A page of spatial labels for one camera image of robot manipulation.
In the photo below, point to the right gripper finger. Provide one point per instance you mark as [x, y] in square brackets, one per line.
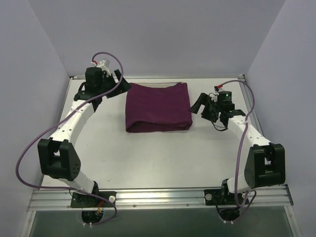
[202, 100]
[212, 117]

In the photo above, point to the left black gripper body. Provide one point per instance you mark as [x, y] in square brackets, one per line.
[113, 84]

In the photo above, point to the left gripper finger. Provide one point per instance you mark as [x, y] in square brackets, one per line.
[124, 86]
[118, 74]

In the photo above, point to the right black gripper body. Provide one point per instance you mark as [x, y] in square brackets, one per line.
[206, 108]

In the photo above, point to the purple cloth wrap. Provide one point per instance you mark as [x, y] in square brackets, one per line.
[149, 109]

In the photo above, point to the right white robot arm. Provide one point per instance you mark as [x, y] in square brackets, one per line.
[264, 160]

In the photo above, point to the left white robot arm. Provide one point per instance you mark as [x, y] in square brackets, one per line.
[57, 155]

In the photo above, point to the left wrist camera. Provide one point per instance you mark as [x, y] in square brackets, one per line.
[103, 64]

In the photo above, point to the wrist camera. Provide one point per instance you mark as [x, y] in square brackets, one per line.
[103, 64]
[219, 90]

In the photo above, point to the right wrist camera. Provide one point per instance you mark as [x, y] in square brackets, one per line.
[219, 90]

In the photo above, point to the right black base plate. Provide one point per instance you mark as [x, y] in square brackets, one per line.
[214, 197]

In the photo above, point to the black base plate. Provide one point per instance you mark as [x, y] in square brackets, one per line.
[214, 197]
[85, 201]

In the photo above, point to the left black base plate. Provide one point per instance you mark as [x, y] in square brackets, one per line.
[85, 201]

